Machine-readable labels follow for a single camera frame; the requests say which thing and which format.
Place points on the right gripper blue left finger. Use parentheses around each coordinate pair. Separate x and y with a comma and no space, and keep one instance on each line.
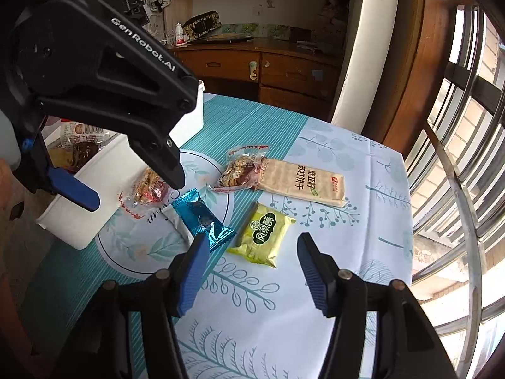
(190,273)

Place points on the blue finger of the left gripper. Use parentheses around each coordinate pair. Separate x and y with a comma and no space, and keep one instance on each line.
(161,155)
(73,190)

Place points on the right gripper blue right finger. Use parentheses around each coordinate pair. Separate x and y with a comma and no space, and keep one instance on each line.
(320,272)

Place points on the blue foil candy packet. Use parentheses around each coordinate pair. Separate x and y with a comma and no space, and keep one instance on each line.
(199,219)

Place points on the red-lid dried fruit packet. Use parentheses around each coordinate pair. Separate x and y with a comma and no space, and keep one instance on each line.
(77,144)

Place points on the white plastic storage bin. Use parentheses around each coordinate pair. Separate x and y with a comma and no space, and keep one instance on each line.
(110,173)

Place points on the yellow-green pastry packet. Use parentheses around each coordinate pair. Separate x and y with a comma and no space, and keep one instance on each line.
(262,237)

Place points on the person's left hand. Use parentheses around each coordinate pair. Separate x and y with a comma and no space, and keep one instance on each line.
(6,184)

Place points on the small red-print nut packet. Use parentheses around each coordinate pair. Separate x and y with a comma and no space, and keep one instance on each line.
(147,193)

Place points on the beige soda cracker pack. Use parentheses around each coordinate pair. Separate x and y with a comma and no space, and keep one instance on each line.
(302,182)

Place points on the mixed nuts clear packet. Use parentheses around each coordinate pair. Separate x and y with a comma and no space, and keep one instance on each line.
(242,170)

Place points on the teal leaf-print tablecloth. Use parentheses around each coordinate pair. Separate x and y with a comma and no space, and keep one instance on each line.
(249,320)

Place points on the white red-cap bottle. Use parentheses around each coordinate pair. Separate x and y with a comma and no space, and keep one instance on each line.
(181,39)

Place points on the book on desk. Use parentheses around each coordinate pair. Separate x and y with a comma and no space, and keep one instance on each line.
(228,38)

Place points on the black gold embroidered case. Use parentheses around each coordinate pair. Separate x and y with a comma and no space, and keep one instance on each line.
(200,26)

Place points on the wooden desk with drawers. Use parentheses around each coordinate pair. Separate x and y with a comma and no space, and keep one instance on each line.
(268,71)

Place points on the wooden bookshelf with books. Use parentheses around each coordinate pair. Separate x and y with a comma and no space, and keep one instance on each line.
(318,21)

